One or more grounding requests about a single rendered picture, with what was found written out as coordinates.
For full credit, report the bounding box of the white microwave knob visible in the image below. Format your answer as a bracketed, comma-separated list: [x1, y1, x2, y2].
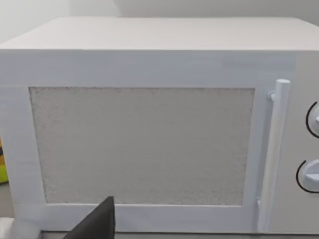
[305, 101, 319, 139]
[296, 159, 319, 194]

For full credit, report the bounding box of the white microwave door handle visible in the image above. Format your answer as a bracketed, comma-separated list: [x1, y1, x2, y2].
[256, 79, 291, 231]

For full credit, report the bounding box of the pale microwave door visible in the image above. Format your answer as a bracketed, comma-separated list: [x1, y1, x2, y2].
[0, 49, 297, 232]

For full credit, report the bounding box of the pale microwave oven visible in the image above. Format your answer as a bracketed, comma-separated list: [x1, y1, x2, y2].
[0, 16, 319, 235]

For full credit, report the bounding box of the yellow and green box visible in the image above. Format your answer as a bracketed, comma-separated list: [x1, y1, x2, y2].
[0, 136, 9, 184]

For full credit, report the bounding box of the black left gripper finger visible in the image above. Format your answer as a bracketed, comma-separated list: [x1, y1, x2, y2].
[62, 196, 116, 239]

